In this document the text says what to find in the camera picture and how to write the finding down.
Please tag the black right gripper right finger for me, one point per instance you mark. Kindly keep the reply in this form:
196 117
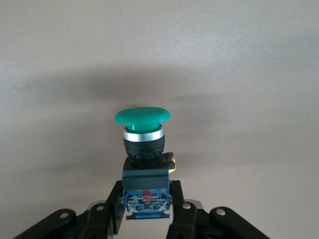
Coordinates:
189 219

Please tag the green mushroom push button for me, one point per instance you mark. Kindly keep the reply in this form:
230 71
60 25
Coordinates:
143 119

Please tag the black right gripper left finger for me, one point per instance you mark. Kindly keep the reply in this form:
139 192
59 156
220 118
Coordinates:
99 219

